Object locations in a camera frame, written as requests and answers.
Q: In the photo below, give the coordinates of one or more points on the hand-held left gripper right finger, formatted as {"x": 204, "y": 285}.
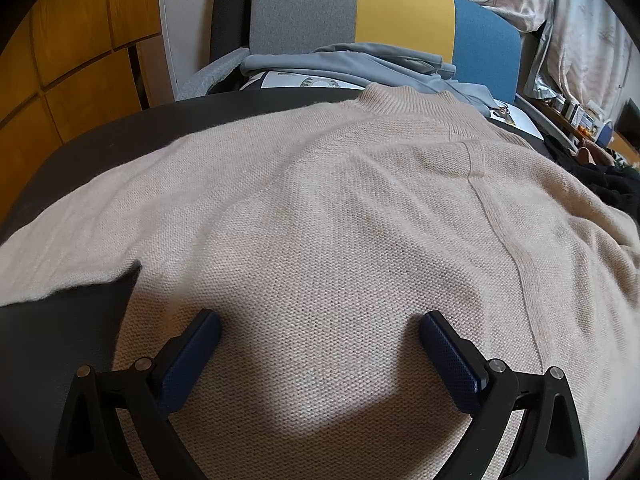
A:
{"x": 450, "y": 360}

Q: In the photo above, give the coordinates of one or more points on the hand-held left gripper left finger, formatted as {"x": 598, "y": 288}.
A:
{"x": 192, "y": 360}

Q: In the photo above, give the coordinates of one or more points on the beige knitted sweater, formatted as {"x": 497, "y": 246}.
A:
{"x": 350, "y": 210}

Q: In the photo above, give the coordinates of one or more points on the black cloth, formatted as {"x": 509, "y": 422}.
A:
{"x": 595, "y": 180}

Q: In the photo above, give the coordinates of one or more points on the black leather massage table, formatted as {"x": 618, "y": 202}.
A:
{"x": 100, "y": 140}

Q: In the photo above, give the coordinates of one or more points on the pink cloth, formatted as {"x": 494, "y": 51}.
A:
{"x": 595, "y": 152}

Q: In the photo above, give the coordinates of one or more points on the small blue object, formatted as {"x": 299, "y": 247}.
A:
{"x": 605, "y": 135}

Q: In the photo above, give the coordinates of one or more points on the cluttered side shelf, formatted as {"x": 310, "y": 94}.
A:
{"x": 580, "y": 115}

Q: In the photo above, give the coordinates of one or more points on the dark monitor screen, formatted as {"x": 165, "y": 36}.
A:
{"x": 629, "y": 117}

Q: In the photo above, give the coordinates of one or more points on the grey garment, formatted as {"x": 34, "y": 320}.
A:
{"x": 350, "y": 62}

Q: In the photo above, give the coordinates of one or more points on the wooden panelled wardrobe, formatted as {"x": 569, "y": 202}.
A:
{"x": 65, "y": 60}

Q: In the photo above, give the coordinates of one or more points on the striped hanging cloth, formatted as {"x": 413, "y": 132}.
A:
{"x": 585, "y": 40}

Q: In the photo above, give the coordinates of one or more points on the black rolled mat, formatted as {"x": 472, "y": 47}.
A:
{"x": 230, "y": 10}

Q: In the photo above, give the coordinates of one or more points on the grey yellow blue chair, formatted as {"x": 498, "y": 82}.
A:
{"x": 400, "y": 10}

